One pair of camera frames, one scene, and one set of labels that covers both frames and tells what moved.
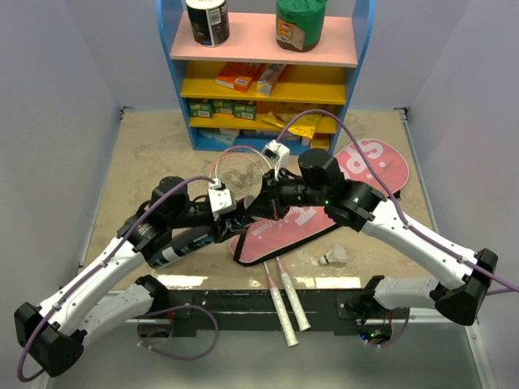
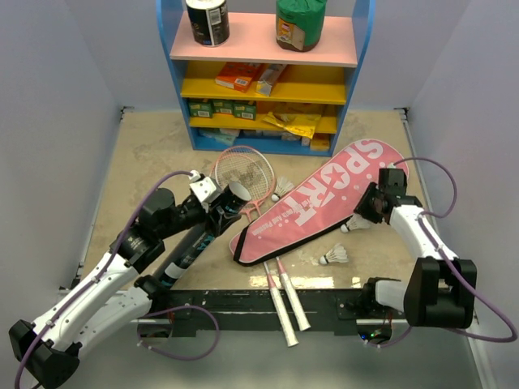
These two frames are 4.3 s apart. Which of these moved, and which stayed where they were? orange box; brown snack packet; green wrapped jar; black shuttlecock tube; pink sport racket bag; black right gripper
Moved: black shuttlecock tube; black right gripper
Stayed: brown snack packet; pink sport racket bag; orange box; green wrapped jar
